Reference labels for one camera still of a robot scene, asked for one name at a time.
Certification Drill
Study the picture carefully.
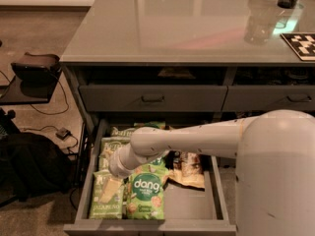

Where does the green Kettle jalapeno bag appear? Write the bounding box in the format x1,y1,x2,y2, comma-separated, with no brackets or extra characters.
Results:
89,170,124,219

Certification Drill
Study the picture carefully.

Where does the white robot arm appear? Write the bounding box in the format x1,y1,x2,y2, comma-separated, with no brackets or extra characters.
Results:
109,110,315,236

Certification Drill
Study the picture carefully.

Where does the front green Dang bag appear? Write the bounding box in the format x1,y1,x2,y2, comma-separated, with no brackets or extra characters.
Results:
126,164,168,220

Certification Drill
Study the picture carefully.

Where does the green dang bag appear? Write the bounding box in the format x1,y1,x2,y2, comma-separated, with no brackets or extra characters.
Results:
134,121,165,130
150,156,166,167
126,164,168,220

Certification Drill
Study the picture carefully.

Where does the middle green Dang bag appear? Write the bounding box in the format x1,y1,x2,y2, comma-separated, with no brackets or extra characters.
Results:
150,156,166,167

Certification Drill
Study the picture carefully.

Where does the rear green Kettle bag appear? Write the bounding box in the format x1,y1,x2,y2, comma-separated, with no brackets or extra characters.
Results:
110,127,136,137

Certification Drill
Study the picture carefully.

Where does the brown sea salt chip bag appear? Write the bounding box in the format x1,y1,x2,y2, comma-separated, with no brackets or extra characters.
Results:
166,150,205,189

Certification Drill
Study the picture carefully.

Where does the rear green Dang bag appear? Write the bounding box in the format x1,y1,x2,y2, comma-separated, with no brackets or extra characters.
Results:
134,121,165,130

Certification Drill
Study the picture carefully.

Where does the open grey middle drawer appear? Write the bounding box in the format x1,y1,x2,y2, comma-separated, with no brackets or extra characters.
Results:
64,120,235,236

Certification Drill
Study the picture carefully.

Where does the black bag on floor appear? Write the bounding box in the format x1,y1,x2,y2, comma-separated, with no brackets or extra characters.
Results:
0,133,71,202

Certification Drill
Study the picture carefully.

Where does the grey top left drawer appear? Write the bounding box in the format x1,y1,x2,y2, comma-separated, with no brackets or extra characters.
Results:
79,85,227,112

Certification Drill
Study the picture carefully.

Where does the grey top right drawer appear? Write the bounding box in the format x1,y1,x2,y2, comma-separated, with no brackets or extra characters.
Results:
222,86,315,112

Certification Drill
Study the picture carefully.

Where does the black power adapter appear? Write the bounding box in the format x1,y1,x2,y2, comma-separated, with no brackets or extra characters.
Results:
55,128,70,140

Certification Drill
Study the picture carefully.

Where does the grey cabinet with glass top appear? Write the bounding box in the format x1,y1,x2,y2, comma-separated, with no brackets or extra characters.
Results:
59,0,315,169

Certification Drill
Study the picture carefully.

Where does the small dark side table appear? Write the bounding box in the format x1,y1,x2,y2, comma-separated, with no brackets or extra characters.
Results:
0,77,58,105

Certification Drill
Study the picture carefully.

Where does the black white fiducial marker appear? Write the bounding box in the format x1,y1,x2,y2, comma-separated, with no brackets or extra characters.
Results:
281,32,315,61

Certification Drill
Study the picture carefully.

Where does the black floor cable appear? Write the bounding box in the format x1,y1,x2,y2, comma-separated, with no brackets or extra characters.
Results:
19,72,80,155

